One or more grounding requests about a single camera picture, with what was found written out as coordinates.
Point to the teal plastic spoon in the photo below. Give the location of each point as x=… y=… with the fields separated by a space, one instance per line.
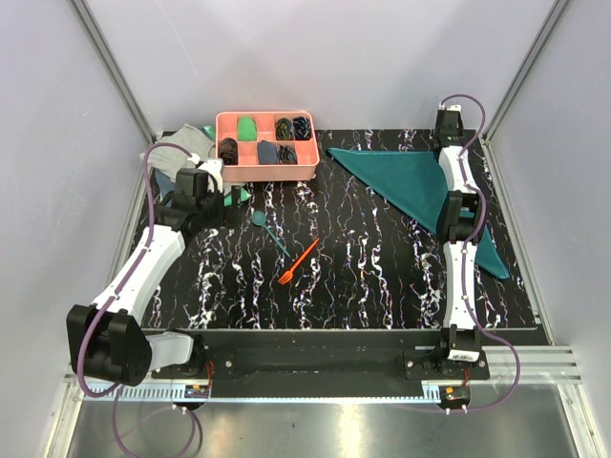
x=259 y=219

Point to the grey cloth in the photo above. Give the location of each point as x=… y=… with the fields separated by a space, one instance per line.
x=169 y=160

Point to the dark maroon rolled cloth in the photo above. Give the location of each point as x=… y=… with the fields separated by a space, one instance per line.
x=228 y=151

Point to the mint green cloth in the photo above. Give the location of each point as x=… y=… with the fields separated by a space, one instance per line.
x=210 y=150

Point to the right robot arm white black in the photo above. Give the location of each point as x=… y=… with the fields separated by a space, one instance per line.
x=459 y=228

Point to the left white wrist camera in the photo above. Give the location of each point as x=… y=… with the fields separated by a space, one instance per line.
x=214 y=168

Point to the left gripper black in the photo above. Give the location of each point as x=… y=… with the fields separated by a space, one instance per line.
x=219 y=197

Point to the dark patterned rolled cloth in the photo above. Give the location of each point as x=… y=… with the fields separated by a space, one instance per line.
x=287 y=155

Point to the orange plastic fork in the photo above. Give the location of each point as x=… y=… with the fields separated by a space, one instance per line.
x=288 y=275

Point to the green rolled cloth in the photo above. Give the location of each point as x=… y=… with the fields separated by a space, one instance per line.
x=247 y=129

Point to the teal cloth napkin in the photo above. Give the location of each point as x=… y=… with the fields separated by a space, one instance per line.
x=412 y=181

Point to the yellow dark patterned roll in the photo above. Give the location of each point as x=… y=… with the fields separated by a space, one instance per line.
x=284 y=129

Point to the dark blue cloth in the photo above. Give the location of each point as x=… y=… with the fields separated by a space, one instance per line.
x=165 y=184

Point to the pink divided organizer tray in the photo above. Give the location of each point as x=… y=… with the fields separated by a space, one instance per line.
x=248 y=169

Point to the slate blue rolled cloth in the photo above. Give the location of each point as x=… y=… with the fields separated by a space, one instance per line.
x=267 y=153

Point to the blue dark patterned roll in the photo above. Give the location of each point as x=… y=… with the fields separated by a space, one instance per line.
x=302 y=128

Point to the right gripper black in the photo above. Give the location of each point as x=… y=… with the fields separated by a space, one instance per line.
x=459 y=130

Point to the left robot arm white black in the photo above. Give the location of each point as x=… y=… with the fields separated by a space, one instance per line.
x=106 y=340

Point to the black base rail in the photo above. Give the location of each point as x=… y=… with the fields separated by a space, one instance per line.
x=316 y=364

